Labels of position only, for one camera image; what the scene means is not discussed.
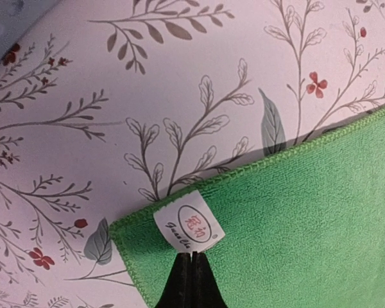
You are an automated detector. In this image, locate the green towel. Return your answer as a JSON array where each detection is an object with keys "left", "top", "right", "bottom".
[{"left": 109, "top": 106, "right": 385, "bottom": 307}]

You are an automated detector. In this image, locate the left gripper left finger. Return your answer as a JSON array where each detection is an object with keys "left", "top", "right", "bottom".
[{"left": 155, "top": 253, "right": 192, "bottom": 308}]

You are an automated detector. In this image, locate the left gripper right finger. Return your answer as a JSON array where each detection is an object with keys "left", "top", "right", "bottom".
[{"left": 191, "top": 252, "right": 227, "bottom": 308}]

